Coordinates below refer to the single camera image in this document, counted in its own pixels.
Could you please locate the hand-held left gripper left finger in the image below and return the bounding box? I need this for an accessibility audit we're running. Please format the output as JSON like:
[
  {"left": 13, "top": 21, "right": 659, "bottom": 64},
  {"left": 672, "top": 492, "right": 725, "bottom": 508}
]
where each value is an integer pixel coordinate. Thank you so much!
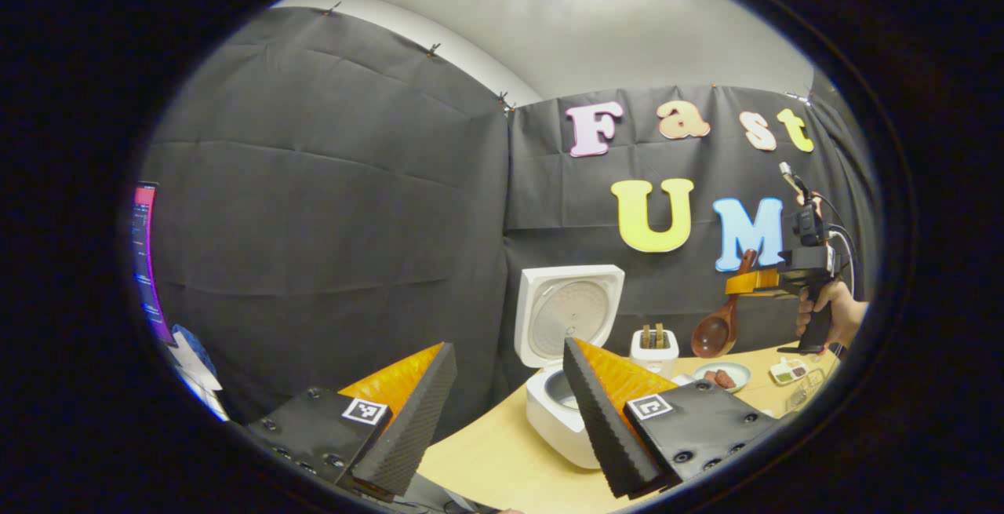
[{"left": 247, "top": 341, "right": 458, "bottom": 499}]

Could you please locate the light green plate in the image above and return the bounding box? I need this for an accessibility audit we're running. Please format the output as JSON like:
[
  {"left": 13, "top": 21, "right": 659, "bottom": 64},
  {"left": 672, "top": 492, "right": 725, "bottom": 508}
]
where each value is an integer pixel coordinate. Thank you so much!
[{"left": 693, "top": 361, "right": 751, "bottom": 394}]

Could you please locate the white toaster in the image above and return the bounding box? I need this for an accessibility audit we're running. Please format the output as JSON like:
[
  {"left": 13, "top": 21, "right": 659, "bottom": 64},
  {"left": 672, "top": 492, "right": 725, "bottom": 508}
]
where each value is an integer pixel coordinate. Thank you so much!
[{"left": 630, "top": 330, "right": 680, "bottom": 379}]

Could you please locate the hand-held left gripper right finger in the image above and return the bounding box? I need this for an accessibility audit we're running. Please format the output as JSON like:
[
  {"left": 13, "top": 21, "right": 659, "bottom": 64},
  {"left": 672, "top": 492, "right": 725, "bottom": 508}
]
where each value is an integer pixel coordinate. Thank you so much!
[{"left": 562, "top": 337, "right": 785, "bottom": 499}]

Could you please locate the white divided dish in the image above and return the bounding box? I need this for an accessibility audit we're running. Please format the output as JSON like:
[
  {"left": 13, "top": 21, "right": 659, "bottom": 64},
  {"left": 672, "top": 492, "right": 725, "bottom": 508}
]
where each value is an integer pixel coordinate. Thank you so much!
[{"left": 769, "top": 359, "right": 809, "bottom": 385}]

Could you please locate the computer monitor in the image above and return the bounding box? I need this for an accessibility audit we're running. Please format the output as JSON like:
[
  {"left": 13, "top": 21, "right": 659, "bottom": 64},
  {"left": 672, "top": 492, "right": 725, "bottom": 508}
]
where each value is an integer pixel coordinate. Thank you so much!
[{"left": 132, "top": 181, "right": 175, "bottom": 346}]

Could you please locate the white rice cooker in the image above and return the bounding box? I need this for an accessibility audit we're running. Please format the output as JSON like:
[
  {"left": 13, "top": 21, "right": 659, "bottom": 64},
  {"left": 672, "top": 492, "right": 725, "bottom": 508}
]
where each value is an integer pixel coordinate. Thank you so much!
[{"left": 514, "top": 264, "right": 626, "bottom": 470}]

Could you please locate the metal wire chopstick holder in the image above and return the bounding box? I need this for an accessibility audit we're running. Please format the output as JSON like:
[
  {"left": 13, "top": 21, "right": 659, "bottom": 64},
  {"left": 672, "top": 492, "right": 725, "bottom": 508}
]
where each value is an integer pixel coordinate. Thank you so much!
[{"left": 784, "top": 367, "right": 828, "bottom": 413}]

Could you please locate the wooden spoon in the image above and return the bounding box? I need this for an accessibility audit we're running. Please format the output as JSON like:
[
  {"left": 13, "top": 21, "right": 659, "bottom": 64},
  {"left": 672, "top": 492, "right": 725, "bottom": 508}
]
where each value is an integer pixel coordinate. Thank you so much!
[{"left": 690, "top": 249, "right": 760, "bottom": 359}]

